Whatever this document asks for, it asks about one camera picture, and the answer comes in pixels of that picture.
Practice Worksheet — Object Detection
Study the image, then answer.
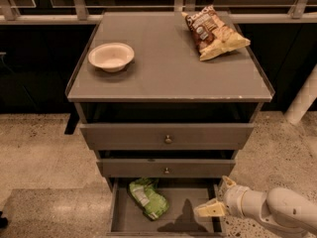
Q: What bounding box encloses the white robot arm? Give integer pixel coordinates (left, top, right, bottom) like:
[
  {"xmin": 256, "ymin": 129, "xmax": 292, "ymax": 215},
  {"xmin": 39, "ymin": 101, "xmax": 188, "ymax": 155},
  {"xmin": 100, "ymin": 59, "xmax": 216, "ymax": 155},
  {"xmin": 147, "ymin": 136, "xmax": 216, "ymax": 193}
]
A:
[{"xmin": 193, "ymin": 176, "xmax": 317, "ymax": 238}]

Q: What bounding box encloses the brass top drawer knob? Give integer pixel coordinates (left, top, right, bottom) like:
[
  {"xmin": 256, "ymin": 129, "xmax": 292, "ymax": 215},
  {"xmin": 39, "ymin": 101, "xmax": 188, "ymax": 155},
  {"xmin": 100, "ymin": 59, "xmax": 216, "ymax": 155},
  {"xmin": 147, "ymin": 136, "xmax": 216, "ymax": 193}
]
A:
[{"xmin": 164, "ymin": 135, "xmax": 173, "ymax": 144}]

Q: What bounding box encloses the grey bottom drawer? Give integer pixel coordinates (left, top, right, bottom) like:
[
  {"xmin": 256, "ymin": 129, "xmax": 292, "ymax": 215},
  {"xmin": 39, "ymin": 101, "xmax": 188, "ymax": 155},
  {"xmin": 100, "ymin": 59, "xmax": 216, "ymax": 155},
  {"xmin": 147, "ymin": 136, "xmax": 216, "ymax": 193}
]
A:
[{"xmin": 106, "ymin": 178, "xmax": 227, "ymax": 238}]

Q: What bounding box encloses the brown yellow chip bag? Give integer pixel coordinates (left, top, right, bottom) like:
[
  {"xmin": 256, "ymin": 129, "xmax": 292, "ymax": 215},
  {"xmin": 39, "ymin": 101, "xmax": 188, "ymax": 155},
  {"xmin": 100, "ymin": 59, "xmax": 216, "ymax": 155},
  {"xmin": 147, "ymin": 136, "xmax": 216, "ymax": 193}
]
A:
[{"xmin": 181, "ymin": 5, "xmax": 251, "ymax": 61}]

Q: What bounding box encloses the black object at floor edge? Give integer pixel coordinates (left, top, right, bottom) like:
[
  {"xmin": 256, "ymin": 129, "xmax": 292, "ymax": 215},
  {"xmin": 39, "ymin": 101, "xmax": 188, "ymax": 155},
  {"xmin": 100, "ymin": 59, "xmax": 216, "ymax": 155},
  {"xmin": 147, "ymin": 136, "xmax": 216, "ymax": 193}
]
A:
[{"xmin": 0, "ymin": 211, "xmax": 8, "ymax": 228}]

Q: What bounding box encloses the white paper bowl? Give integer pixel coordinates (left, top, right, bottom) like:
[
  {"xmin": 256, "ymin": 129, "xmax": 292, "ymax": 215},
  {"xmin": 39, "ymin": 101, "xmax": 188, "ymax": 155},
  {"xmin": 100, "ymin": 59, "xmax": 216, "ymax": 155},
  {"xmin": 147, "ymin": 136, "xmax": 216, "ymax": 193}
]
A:
[{"xmin": 88, "ymin": 43, "xmax": 135, "ymax": 72}]

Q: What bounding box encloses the grey middle drawer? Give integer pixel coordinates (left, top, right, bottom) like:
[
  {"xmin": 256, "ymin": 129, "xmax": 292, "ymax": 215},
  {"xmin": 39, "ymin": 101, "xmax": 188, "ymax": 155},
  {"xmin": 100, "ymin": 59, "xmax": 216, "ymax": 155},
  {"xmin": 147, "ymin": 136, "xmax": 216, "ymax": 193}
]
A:
[{"xmin": 97, "ymin": 159, "xmax": 235, "ymax": 178}]

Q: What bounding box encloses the green rice chip bag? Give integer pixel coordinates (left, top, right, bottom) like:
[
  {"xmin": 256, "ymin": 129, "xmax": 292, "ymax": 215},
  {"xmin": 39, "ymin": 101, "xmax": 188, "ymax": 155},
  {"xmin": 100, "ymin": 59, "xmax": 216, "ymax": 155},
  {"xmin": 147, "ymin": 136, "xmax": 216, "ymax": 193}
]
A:
[{"xmin": 128, "ymin": 178, "xmax": 169, "ymax": 221}]

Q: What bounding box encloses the white cylindrical post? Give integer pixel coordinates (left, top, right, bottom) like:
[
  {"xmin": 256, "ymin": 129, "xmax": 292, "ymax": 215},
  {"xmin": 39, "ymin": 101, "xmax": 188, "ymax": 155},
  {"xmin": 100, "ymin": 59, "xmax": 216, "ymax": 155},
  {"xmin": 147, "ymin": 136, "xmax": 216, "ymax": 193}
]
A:
[{"xmin": 284, "ymin": 64, "xmax": 317, "ymax": 125}]

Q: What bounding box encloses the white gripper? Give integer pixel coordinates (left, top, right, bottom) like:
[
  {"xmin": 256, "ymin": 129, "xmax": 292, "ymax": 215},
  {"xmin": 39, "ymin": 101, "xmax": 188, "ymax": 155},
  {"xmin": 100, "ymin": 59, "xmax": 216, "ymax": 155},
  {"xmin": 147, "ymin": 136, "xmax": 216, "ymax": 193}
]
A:
[{"xmin": 194, "ymin": 176, "xmax": 267, "ymax": 220}]

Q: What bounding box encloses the metal window railing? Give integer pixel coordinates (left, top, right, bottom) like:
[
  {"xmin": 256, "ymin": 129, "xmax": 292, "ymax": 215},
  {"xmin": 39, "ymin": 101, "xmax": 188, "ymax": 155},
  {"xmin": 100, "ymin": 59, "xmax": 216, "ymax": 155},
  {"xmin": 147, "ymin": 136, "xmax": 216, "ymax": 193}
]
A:
[{"xmin": 0, "ymin": 0, "xmax": 317, "ymax": 25}]

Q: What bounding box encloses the grey drawer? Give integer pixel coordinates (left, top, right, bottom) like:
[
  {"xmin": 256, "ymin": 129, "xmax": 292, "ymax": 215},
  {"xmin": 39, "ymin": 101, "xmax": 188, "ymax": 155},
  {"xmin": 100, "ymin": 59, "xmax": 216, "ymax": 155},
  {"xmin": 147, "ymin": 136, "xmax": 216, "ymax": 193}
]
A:
[
  {"xmin": 106, "ymin": 178, "xmax": 227, "ymax": 238},
  {"xmin": 97, "ymin": 159, "xmax": 235, "ymax": 178},
  {"xmin": 80, "ymin": 123, "xmax": 254, "ymax": 151}
]

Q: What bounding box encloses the grey top drawer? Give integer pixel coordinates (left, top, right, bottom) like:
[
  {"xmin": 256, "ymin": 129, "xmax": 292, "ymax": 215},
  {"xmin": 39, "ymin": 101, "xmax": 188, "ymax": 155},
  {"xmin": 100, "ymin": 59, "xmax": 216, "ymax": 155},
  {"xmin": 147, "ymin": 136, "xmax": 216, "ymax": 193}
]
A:
[{"xmin": 80, "ymin": 123, "xmax": 254, "ymax": 151}]

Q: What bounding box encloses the grey drawer cabinet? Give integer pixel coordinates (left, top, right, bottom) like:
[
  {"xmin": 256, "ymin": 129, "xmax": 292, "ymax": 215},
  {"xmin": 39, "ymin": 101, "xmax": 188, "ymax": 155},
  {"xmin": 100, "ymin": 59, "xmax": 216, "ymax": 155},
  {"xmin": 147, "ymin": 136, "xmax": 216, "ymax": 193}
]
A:
[{"xmin": 64, "ymin": 11, "xmax": 275, "ymax": 190}]

